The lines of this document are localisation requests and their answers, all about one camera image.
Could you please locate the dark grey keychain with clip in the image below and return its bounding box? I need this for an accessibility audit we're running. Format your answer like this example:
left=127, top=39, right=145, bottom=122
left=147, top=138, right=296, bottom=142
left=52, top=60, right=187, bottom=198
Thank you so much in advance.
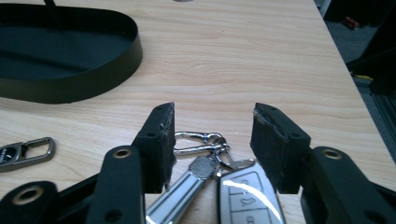
left=0, top=136, right=57, bottom=174

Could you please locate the small red object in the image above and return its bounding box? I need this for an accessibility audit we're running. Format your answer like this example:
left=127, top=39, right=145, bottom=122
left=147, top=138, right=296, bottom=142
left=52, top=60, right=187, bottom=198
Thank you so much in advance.
left=342, top=16, right=361, bottom=31

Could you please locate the black key rack with tray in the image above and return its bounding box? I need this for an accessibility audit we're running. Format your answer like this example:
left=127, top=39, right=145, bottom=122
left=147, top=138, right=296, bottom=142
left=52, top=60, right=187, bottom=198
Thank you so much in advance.
left=0, top=0, right=144, bottom=105

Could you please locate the silver car key bunch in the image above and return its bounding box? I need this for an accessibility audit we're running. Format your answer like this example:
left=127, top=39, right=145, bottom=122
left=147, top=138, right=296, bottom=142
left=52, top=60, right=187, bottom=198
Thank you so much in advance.
left=145, top=131, right=288, bottom=224

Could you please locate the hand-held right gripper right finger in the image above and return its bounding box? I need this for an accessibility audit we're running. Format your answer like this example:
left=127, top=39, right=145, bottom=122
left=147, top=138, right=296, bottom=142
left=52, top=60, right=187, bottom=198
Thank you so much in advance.
left=249, top=102, right=313, bottom=195

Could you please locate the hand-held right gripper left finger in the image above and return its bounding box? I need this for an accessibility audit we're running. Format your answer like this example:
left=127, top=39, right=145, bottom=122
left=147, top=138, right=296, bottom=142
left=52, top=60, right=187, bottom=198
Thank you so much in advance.
left=132, top=102, right=177, bottom=194

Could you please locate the black metal stand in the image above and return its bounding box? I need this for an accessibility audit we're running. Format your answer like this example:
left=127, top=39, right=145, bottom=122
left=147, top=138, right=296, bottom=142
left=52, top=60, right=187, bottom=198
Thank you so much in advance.
left=345, top=0, right=396, bottom=95

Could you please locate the aluminium floor rail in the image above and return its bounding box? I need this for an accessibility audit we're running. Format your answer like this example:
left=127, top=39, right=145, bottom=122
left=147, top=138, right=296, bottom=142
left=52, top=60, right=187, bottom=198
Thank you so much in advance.
left=351, top=74, right=396, bottom=154

